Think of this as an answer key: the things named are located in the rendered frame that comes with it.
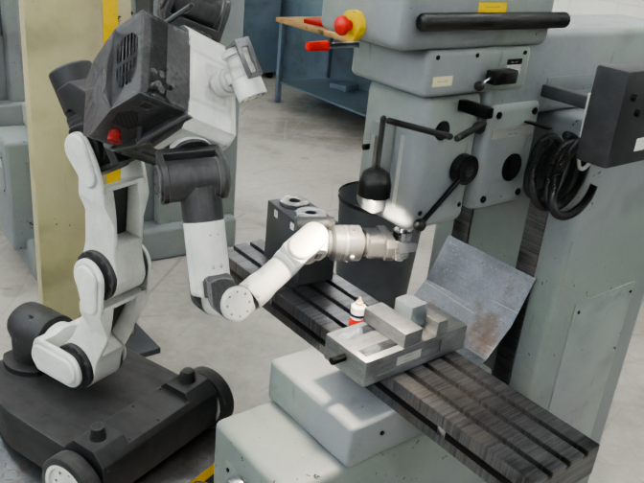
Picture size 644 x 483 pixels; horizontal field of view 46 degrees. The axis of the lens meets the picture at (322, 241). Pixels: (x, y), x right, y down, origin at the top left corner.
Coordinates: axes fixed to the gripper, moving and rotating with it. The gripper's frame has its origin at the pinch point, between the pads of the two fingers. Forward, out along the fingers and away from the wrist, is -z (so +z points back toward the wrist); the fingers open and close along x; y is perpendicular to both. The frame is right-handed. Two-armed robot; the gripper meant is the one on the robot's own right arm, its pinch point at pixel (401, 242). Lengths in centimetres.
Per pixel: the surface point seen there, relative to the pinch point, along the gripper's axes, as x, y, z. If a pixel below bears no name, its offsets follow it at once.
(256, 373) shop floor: 126, 123, 10
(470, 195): -5.2, -14.6, -13.4
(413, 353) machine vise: -14.2, 23.0, -1.9
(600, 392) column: 10, 57, -78
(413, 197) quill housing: -11.8, -16.5, 3.4
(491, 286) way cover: 9.6, 17.7, -32.3
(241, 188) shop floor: 366, 123, -14
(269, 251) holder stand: 47, 25, 23
